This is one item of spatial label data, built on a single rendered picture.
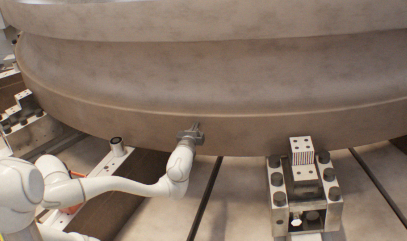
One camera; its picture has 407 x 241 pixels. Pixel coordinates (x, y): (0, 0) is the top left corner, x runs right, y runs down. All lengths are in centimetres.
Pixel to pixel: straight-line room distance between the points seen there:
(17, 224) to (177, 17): 117
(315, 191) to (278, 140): 33
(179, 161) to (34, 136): 158
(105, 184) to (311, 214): 100
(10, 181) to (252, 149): 143
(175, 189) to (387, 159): 153
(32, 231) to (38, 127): 205
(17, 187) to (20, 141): 212
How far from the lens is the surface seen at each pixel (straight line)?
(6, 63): 530
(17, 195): 93
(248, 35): 176
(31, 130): 303
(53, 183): 162
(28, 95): 306
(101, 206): 218
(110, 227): 230
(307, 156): 194
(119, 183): 168
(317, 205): 188
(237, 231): 225
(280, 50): 194
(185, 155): 176
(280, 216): 190
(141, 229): 236
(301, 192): 193
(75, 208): 203
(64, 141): 323
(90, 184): 162
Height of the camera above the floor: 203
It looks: 33 degrees down
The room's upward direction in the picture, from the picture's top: 8 degrees counter-clockwise
